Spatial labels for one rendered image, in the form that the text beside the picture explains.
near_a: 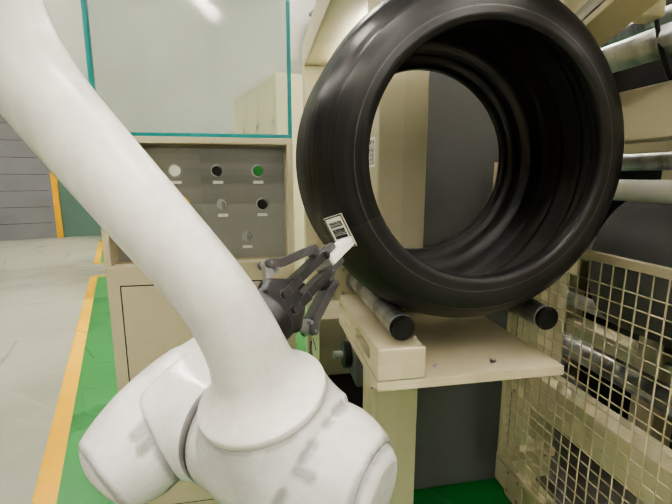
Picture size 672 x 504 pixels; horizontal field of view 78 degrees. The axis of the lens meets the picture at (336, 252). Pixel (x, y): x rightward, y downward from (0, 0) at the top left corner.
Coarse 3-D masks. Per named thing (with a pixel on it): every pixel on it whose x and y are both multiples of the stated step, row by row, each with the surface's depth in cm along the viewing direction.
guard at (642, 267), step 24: (624, 264) 81; (648, 264) 76; (576, 288) 95; (624, 288) 82; (648, 312) 77; (624, 336) 83; (504, 384) 123; (576, 384) 95; (624, 384) 83; (504, 408) 124; (600, 408) 89; (504, 432) 125; (528, 432) 114; (552, 432) 104; (648, 432) 78; (504, 456) 126; (576, 456) 97; (576, 480) 96
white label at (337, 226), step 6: (336, 216) 67; (342, 216) 66; (330, 222) 68; (336, 222) 68; (342, 222) 67; (330, 228) 69; (336, 228) 68; (342, 228) 68; (348, 228) 67; (336, 234) 69; (342, 234) 68; (348, 234) 67; (336, 240) 69; (354, 240) 67
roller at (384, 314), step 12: (360, 288) 93; (372, 300) 84; (384, 300) 80; (372, 312) 84; (384, 312) 76; (396, 312) 73; (384, 324) 75; (396, 324) 71; (408, 324) 71; (396, 336) 71; (408, 336) 72
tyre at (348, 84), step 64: (448, 0) 63; (512, 0) 65; (384, 64) 63; (448, 64) 93; (512, 64) 91; (576, 64) 68; (320, 128) 66; (512, 128) 98; (576, 128) 86; (320, 192) 68; (512, 192) 101; (576, 192) 86; (384, 256) 68; (448, 256) 101; (512, 256) 94; (576, 256) 75
